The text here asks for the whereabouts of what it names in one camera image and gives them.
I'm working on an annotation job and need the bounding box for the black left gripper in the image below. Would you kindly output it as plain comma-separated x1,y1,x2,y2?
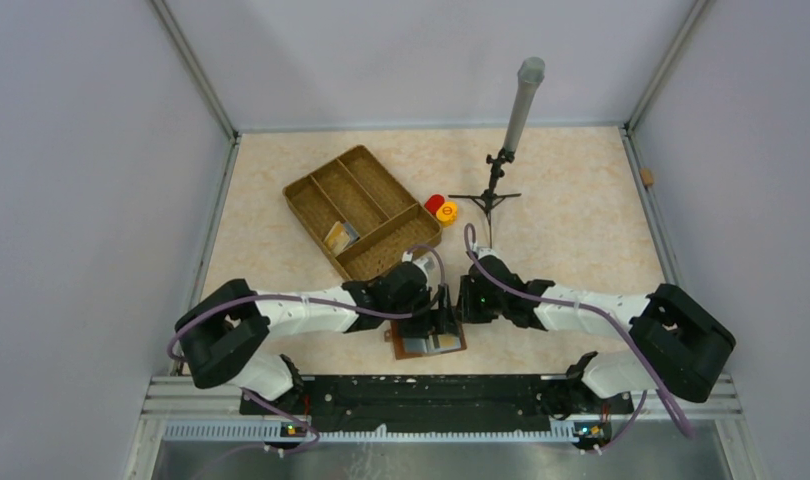
387,283,460,339

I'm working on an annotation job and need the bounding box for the brown leather card holder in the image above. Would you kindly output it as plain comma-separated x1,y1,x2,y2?
385,323,467,360

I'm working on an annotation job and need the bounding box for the woven brown divided tray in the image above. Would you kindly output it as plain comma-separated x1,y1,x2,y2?
283,145,443,280

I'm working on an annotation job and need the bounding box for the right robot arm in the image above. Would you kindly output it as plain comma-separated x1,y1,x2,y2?
459,247,737,412

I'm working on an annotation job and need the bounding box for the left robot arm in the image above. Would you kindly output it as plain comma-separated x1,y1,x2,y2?
168,253,460,414

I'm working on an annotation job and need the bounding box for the orange cylinder button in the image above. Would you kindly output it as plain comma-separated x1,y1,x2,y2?
435,201,458,228

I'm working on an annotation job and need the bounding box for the red cylinder button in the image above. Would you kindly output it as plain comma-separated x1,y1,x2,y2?
424,194,446,215

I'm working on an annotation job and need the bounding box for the black tripod stand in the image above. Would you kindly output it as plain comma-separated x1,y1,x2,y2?
448,148,522,247

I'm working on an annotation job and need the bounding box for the grey tube on stand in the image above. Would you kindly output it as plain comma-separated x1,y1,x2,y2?
502,56,545,153

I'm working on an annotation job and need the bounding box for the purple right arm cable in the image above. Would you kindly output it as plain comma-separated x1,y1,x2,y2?
461,221,695,454

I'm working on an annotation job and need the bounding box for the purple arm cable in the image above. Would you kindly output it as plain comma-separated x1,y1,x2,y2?
461,221,695,454
166,243,447,456

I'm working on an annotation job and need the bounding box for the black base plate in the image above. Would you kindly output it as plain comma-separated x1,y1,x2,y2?
273,374,634,433

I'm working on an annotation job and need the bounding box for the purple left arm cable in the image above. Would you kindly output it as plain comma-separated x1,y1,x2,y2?
166,243,447,456

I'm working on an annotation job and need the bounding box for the small wooden wall block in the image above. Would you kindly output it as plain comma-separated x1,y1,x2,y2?
638,167,655,188

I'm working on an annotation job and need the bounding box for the aluminium frame rail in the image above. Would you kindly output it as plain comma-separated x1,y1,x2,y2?
125,375,769,479

